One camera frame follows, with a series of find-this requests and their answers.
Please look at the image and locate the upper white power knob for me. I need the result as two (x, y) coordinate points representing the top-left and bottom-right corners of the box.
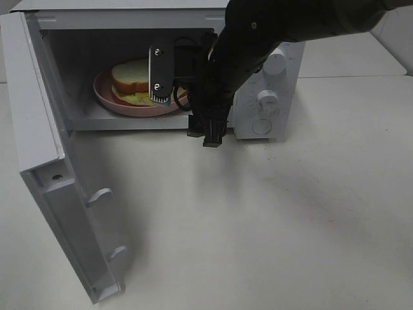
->
(263, 46), (287, 76)

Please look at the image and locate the sandwich with lettuce and cheese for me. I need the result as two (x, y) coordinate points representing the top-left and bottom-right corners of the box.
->
(110, 58), (172, 107)

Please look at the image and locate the white microwave door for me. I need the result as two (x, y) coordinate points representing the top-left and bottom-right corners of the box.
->
(1, 12), (122, 303)

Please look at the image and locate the white microwave oven body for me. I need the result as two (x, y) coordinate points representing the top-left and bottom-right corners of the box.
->
(9, 0), (307, 143)

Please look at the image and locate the pink round plate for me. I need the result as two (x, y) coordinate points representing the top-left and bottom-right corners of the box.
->
(93, 69), (181, 118)

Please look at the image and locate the lower white timer knob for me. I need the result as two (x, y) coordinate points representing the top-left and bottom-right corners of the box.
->
(257, 90), (279, 114)

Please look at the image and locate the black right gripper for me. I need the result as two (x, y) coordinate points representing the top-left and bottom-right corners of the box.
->
(186, 32), (248, 148)

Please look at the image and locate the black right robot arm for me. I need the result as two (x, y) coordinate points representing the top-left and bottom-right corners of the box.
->
(187, 0), (412, 147)

